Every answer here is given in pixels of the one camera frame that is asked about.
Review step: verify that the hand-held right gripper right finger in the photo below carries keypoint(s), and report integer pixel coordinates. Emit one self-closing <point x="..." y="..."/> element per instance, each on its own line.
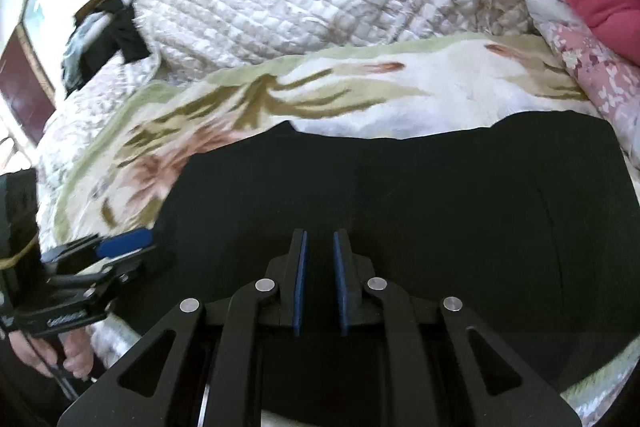
<point x="341" y="282"/>

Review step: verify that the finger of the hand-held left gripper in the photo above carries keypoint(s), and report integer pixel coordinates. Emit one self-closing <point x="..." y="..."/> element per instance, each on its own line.
<point x="105" y="279"/>
<point x="122" y="243"/>

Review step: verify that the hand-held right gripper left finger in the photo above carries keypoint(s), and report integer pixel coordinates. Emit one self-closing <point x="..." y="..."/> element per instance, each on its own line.
<point x="299" y="282"/>

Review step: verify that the black pants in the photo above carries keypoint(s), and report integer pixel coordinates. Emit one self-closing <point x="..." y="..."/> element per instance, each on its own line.
<point x="450" y="207"/>

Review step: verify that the person's left hand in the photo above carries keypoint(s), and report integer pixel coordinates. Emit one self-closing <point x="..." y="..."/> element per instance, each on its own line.
<point x="75" y="357"/>

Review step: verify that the dark red wooden door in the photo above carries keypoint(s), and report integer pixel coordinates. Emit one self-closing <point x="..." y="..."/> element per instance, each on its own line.
<point x="25" y="82"/>

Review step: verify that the dark clothes pile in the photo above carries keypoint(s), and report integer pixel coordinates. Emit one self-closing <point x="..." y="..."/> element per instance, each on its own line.
<point x="80" y="47"/>
<point x="125" y="32"/>

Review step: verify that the floral fleece blanket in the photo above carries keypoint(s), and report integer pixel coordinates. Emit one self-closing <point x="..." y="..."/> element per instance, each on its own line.
<point x="450" y="72"/>

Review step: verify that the pink floral comforter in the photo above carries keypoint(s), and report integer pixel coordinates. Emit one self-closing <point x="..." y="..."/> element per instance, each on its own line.
<point x="595" y="72"/>

